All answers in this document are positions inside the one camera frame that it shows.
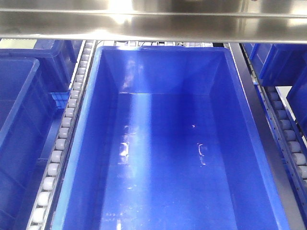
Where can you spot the steel shelf crossbar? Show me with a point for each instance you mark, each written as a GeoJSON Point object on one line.
{"type": "Point", "coordinates": [264, 21]}

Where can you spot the large blue plastic bin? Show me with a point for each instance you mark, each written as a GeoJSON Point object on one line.
{"type": "Point", "coordinates": [166, 141]}

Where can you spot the blue bin left rear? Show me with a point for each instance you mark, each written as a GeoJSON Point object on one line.
{"type": "Point", "coordinates": [57, 58]}

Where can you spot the blue bin left neighbour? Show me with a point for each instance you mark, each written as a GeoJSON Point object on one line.
{"type": "Point", "coordinates": [26, 114]}

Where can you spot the blue bin neighbour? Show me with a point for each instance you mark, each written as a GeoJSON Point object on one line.
{"type": "Point", "coordinates": [26, 114]}
{"type": "Point", "coordinates": [297, 98]}

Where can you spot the blue bin right rear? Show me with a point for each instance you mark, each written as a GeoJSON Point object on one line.
{"type": "Point", "coordinates": [277, 64]}

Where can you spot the right white roller track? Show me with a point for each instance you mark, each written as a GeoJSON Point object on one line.
{"type": "Point", "coordinates": [285, 131]}

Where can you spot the white roller track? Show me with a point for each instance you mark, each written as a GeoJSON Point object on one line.
{"type": "Point", "coordinates": [285, 131]}
{"type": "Point", "coordinates": [42, 213]}

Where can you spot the blue bin right neighbour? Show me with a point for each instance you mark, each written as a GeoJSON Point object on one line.
{"type": "Point", "coordinates": [297, 98]}

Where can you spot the left white roller track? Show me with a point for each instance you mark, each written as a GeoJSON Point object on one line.
{"type": "Point", "coordinates": [42, 213]}

